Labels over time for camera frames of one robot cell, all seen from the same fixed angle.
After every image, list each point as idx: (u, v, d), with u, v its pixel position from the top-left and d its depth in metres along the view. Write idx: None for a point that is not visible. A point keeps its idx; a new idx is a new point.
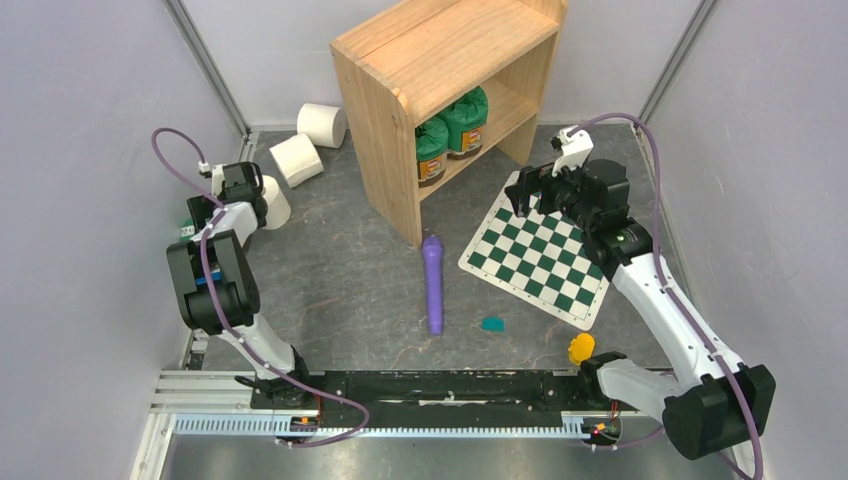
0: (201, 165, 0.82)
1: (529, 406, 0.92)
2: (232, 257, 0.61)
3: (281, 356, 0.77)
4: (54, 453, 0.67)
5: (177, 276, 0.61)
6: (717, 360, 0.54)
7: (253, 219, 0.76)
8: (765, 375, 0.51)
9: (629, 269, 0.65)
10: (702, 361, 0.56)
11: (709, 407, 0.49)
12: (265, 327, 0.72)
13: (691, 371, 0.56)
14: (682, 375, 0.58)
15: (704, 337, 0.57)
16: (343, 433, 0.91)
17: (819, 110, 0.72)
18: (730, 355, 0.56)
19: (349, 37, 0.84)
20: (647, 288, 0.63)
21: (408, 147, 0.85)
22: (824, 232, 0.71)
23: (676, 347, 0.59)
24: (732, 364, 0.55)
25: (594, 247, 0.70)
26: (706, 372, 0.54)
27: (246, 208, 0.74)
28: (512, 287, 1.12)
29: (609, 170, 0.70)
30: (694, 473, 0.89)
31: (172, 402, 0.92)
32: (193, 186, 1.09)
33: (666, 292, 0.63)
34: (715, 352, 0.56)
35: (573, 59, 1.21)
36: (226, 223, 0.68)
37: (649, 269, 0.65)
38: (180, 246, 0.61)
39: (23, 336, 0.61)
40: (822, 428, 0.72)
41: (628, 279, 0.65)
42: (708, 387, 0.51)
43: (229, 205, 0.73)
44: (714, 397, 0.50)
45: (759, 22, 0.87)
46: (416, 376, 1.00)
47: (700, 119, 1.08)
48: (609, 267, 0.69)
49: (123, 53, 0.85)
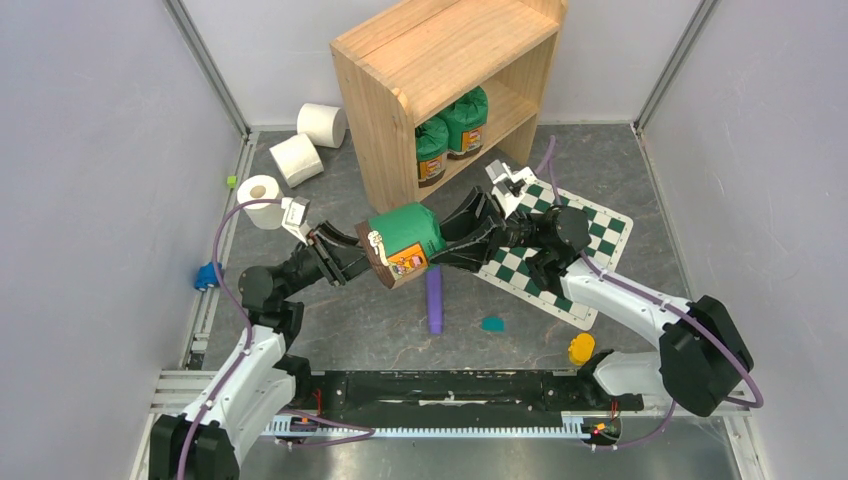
0: (289, 221, 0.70)
1: (529, 406, 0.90)
2: (212, 467, 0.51)
3: (281, 390, 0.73)
4: (52, 453, 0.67)
5: (152, 459, 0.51)
6: (670, 308, 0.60)
7: (279, 347, 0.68)
8: (713, 304, 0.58)
9: (569, 276, 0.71)
10: (658, 314, 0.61)
11: (682, 350, 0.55)
12: (258, 426, 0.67)
13: (655, 328, 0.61)
14: (652, 337, 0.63)
15: (649, 295, 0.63)
16: (364, 434, 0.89)
17: (819, 110, 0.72)
18: (677, 299, 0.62)
19: (349, 37, 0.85)
20: (589, 283, 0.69)
21: (408, 147, 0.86)
22: (823, 232, 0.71)
23: (635, 316, 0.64)
24: (681, 306, 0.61)
25: (539, 275, 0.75)
26: (665, 321, 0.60)
27: (260, 359, 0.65)
28: (512, 287, 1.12)
29: (576, 228, 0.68)
30: (693, 474, 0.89)
31: (171, 402, 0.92)
32: (179, 199, 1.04)
33: (605, 279, 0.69)
34: (664, 303, 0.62)
35: (573, 60, 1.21)
36: (227, 398, 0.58)
37: (584, 268, 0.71)
38: (164, 424, 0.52)
39: (23, 333, 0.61)
40: (823, 429, 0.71)
41: (573, 286, 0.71)
42: (674, 334, 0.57)
43: (258, 344, 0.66)
44: (683, 340, 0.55)
45: (759, 21, 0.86)
46: (416, 376, 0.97)
47: (701, 118, 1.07)
48: (555, 287, 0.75)
49: (123, 52, 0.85)
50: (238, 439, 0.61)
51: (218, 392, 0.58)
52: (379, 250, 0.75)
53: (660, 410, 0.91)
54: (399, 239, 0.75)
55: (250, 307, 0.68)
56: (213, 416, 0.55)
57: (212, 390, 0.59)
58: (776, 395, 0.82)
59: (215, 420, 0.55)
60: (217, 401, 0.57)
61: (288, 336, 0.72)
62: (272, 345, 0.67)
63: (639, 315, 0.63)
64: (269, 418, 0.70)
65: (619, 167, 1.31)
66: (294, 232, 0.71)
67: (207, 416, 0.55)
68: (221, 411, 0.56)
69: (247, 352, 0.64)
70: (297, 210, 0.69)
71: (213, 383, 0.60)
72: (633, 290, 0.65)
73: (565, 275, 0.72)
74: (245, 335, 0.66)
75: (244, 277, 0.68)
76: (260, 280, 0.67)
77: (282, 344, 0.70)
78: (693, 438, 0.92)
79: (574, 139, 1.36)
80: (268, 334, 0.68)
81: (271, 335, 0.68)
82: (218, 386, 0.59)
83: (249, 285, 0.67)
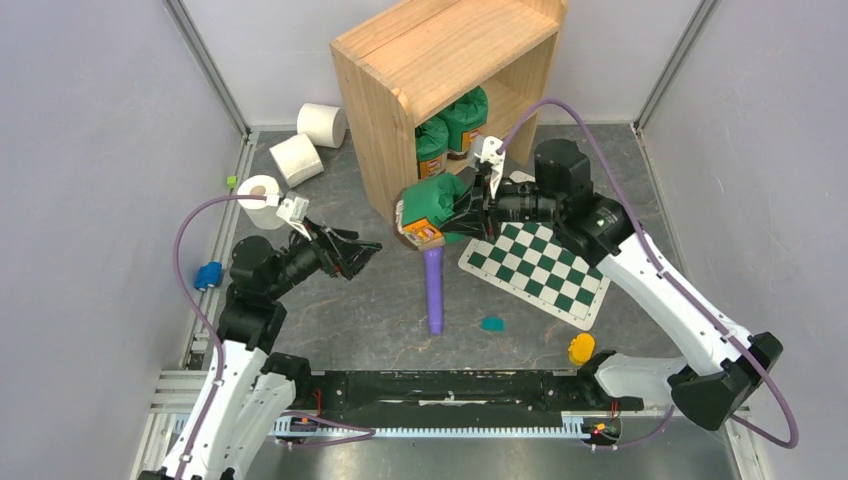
0: (292, 213, 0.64)
1: (529, 406, 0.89)
2: None
3: (281, 395, 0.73)
4: (52, 453, 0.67)
5: None
6: (733, 343, 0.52)
7: (258, 361, 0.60)
8: (776, 347, 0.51)
9: (620, 258, 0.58)
10: (717, 345, 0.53)
11: (735, 394, 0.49)
12: (259, 437, 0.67)
13: (705, 357, 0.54)
14: (691, 354, 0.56)
15: (712, 318, 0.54)
16: (367, 434, 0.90)
17: (819, 111, 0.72)
18: (736, 328, 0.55)
19: (349, 37, 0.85)
20: (643, 276, 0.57)
21: (409, 147, 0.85)
22: (823, 232, 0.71)
23: (686, 334, 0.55)
24: (743, 339, 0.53)
25: (574, 238, 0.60)
26: (724, 357, 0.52)
27: (237, 387, 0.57)
28: (512, 287, 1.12)
29: (561, 149, 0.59)
30: (693, 473, 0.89)
31: (171, 402, 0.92)
32: (179, 199, 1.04)
33: (664, 276, 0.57)
34: (728, 334, 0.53)
35: (574, 60, 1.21)
36: (206, 445, 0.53)
37: (640, 251, 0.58)
38: None
39: (24, 333, 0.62)
40: (822, 430, 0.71)
41: (623, 272, 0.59)
42: (733, 373, 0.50)
43: (232, 365, 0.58)
44: (740, 383, 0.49)
45: (759, 21, 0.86)
46: (417, 376, 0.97)
47: (701, 118, 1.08)
48: (594, 254, 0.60)
49: (123, 52, 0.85)
50: (236, 461, 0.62)
51: (195, 438, 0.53)
52: (401, 217, 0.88)
53: (661, 410, 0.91)
54: (414, 211, 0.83)
55: (240, 274, 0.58)
56: (194, 470, 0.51)
57: (189, 436, 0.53)
58: None
59: (196, 473, 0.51)
60: (195, 451, 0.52)
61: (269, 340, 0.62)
62: (248, 367, 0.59)
63: (694, 338, 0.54)
64: (269, 424, 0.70)
65: (618, 167, 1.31)
66: (297, 227, 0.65)
67: (188, 470, 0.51)
68: (201, 463, 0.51)
69: (219, 384, 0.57)
70: (303, 203, 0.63)
71: (192, 423, 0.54)
72: (694, 304, 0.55)
73: (617, 253, 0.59)
74: (215, 358, 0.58)
75: (237, 249, 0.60)
76: (261, 247, 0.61)
77: (262, 354, 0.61)
78: (693, 438, 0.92)
79: (573, 139, 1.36)
80: (243, 351, 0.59)
81: (246, 354, 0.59)
82: (196, 429, 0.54)
83: (237, 261, 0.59)
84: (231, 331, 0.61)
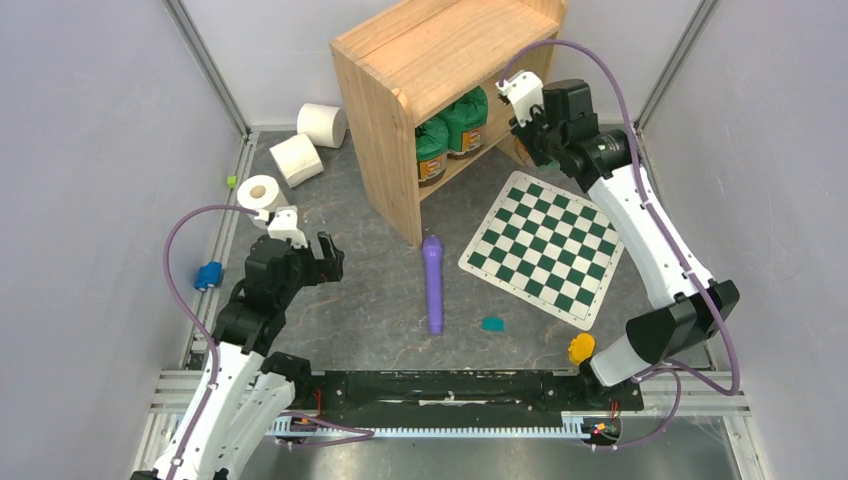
0: (287, 222, 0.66)
1: (529, 406, 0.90)
2: None
3: (281, 396, 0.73)
4: (51, 452, 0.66)
5: None
6: (692, 278, 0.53)
7: (255, 363, 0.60)
8: (734, 294, 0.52)
9: (610, 182, 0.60)
10: (676, 279, 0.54)
11: (679, 322, 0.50)
12: (252, 437, 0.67)
13: (663, 288, 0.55)
14: (653, 289, 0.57)
15: (678, 253, 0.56)
16: (367, 434, 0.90)
17: (818, 111, 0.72)
18: (702, 270, 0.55)
19: (349, 37, 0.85)
20: (627, 204, 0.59)
21: (408, 147, 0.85)
22: (822, 232, 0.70)
23: (651, 266, 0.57)
24: (704, 279, 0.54)
25: (571, 159, 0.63)
26: (679, 290, 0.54)
27: (232, 393, 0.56)
28: (512, 287, 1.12)
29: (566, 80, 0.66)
30: (694, 473, 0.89)
31: (171, 402, 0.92)
32: (179, 199, 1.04)
33: (646, 208, 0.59)
34: (689, 270, 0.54)
35: (574, 59, 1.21)
36: (198, 448, 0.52)
37: (631, 182, 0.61)
38: None
39: (24, 334, 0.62)
40: (823, 430, 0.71)
41: (608, 193, 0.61)
42: (683, 304, 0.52)
43: (227, 370, 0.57)
44: (687, 313, 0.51)
45: (759, 21, 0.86)
46: (416, 376, 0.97)
47: (701, 118, 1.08)
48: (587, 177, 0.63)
49: (124, 52, 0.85)
50: (232, 460, 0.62)
51: (187, 441, 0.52)
52: None
53: (659, 410, 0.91)
54: None
55: (254, 265, 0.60)
56: (184, 473, 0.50)
57: (181, 439, 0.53)
58: (776, 396, 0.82)
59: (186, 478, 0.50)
60: (186, 454, 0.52)
61: (263, 344, 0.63)
62: (244, 369, 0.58)
63: (657, 268, 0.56)
64: (266, 426, 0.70)
65: None
66: (296, 235, 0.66)
67: (178, 474, 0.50)
68: (192, 467, 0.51)
69: (213, 386, 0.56)
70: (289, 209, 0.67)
71: (185, 428, 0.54)
72: (666, 238, 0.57)
73: (607, 176, 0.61)
74: (210, 360, 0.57)
75: (256, 246, 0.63)
76: (276, 247, 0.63)
77: (257, 357, 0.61)
78: (693, 438, 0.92)
79: None
80: (238, 354, 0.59)
81: (242, 357, 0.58)
82: (189, 432, 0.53)
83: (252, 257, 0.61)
84: (228, 332, 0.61)
